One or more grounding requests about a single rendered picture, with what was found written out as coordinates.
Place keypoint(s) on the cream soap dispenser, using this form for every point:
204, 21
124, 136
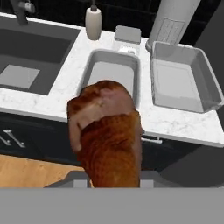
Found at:
93, 23

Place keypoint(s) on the white paper towel roll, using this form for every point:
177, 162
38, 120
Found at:
172, 24

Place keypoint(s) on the grey kitchen sink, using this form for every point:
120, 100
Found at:
32, 55

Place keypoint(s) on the brown chicken drumstick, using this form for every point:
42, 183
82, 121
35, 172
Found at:
108, 137

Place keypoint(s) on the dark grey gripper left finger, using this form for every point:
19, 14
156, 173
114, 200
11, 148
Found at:
74, 179

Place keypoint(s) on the grey sponge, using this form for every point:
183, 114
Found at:
127, 34

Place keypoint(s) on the dark cupboard door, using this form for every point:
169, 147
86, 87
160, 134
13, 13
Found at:
169, 154
35, 137

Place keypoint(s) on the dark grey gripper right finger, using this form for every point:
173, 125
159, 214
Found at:
151, 179

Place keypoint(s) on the grey sink tap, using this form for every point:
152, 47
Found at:
22, 10

